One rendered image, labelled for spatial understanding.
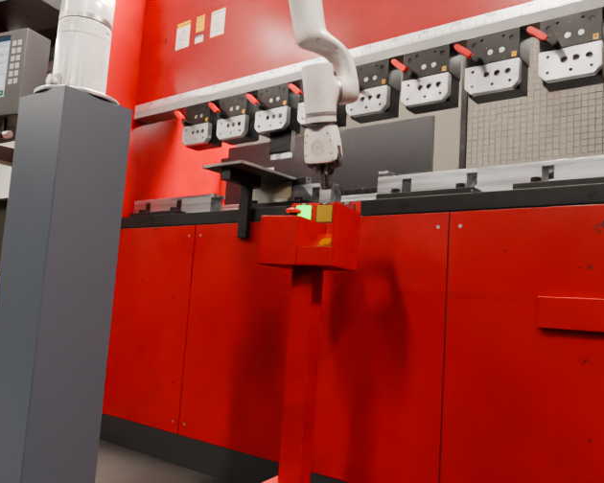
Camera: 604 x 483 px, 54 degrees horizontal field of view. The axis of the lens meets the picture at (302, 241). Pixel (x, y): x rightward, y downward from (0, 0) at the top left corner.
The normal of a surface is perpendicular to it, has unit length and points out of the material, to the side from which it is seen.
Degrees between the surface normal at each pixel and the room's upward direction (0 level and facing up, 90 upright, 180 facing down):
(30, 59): 90
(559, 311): 90
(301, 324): 90
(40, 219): 90
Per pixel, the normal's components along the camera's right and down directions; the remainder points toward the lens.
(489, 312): -0.62, -0.13
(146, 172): 0.78, -0.02
